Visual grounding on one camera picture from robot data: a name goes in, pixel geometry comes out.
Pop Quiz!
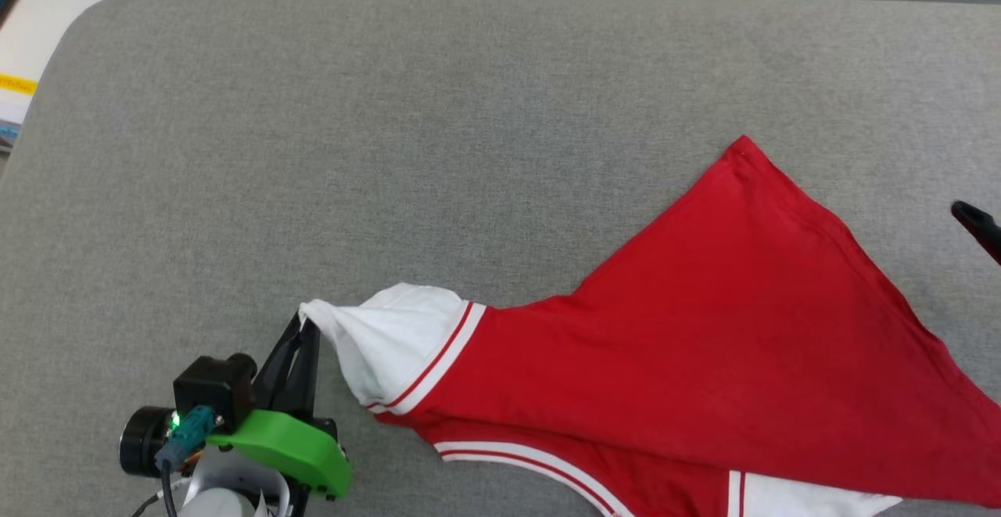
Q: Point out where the red and white sports jersey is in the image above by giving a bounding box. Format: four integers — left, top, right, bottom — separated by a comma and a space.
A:
299, 135, 1001, 517

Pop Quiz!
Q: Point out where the white equipment box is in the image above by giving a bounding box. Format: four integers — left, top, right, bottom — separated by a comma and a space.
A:
0, 0, 179, 146

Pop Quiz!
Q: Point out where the left gripper cable teal plug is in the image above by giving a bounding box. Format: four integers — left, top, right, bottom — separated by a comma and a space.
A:
153, 404, 217, 517

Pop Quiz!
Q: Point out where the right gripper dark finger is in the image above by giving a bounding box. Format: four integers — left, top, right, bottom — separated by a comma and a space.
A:
950, 200, 1001, 266

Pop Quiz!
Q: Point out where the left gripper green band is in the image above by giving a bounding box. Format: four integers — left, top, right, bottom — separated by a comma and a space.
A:
118, 312, 353, 501

